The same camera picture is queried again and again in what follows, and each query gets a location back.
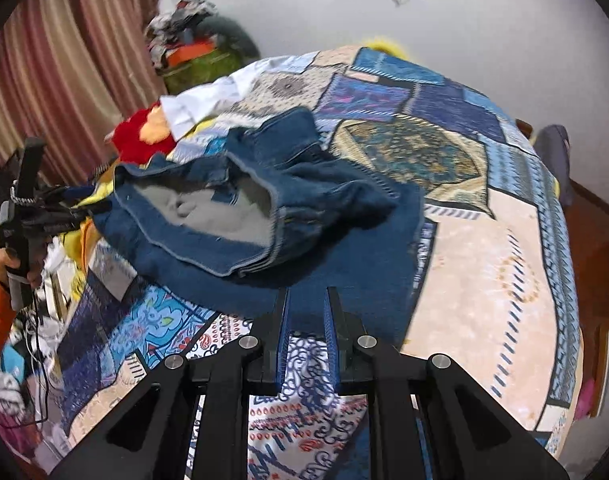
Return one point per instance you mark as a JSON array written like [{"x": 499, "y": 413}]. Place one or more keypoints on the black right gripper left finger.
[{"x": 266, "y": 371}]

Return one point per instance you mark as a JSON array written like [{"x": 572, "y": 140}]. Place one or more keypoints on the patchwork patterned bedspread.
[{"x": 494, "y": 285}]

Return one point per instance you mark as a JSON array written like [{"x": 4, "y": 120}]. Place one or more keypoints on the red and orange plush blanket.
[{"x": 143, "y": 135}]

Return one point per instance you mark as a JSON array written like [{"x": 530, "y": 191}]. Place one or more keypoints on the dark grey cloth beside bed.
[{"x": 552, "y": 144}]

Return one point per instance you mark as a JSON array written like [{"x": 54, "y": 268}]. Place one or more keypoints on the striped pink curtain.
[{"x": 70, "y": 72}]

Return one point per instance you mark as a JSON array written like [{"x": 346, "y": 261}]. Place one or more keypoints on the blue denim jeans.
[{"x": 272, "y": 210}]

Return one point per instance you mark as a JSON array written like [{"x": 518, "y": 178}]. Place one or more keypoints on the white shirt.
[{"x": 184, "y": 111}]

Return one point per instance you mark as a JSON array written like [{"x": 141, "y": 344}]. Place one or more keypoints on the left hand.
[{"x": 9, "y": 260}]

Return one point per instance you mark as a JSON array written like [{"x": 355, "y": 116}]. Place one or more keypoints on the yellow plush blanket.
[{"x": 80, "y": 244}]

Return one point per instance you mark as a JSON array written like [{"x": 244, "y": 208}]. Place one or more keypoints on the pile of clothes in corner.
[{"x": 196, "y": 44}]

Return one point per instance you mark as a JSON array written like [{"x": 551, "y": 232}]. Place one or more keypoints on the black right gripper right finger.
[{"x": 349, "y": 368}]

